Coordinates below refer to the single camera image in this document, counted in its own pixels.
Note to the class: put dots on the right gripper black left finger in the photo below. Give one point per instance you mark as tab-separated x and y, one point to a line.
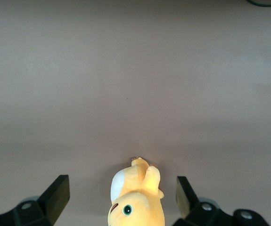
52	200

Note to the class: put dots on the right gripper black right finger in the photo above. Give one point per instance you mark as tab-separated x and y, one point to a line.
187	202

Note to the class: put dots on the yellow plush toy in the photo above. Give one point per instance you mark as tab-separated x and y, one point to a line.
137	204

